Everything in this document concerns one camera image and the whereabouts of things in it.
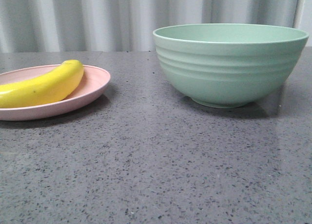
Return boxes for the yellow banana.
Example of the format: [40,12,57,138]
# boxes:
[0,60,84,108]

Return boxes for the pink plate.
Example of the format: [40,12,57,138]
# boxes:
[0,64,111,121]

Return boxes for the green ribbed bowl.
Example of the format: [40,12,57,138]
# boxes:
[153,23,309,108]

